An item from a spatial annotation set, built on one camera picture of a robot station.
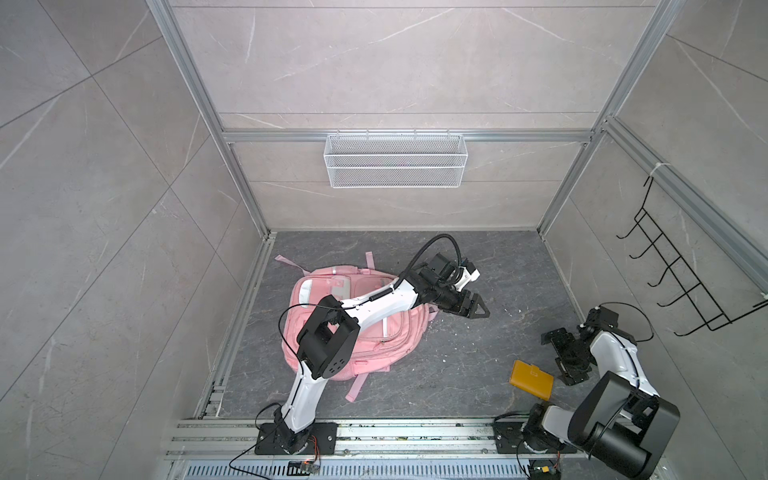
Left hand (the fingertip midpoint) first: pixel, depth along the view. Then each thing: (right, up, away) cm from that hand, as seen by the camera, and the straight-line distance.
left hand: (481, 308), depth 80 cm
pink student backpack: (-28, -10, 0) cm, 30 cm away
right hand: (+22, -13, +5) cm, 26 cm away
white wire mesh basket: (-23, +47, +21) cm, 56 cm away
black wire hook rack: (+41, +3, -19) cm, 45 cm away
